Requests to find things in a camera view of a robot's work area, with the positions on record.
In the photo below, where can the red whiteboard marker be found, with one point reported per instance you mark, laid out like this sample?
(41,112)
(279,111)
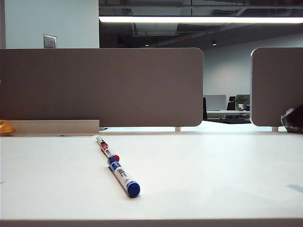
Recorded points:
(109,151)

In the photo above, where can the blue whiteboard marker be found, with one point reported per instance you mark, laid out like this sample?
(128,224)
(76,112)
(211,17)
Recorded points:
(122,176)

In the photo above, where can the white divider support foot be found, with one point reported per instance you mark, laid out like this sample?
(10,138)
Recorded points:
(177,129)
(274,129)

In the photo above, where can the wide brown desk divider panel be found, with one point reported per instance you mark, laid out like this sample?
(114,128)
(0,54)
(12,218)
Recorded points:
(118,87)

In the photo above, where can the white background desk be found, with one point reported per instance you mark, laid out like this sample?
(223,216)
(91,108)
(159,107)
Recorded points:
(224,114)

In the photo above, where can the small potted green plant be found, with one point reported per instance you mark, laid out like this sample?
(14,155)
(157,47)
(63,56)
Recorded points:
(241,100)

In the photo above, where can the long linear ceiling light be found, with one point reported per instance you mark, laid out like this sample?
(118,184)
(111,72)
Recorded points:
(189,19)

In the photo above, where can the narrow brown desk divider panel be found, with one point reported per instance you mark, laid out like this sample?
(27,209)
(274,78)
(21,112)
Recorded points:
(277,87)

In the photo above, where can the orange object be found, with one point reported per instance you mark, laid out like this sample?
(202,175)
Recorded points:
(6,128)

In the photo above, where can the metal wall plate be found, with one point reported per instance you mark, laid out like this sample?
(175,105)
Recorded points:
(50,41)

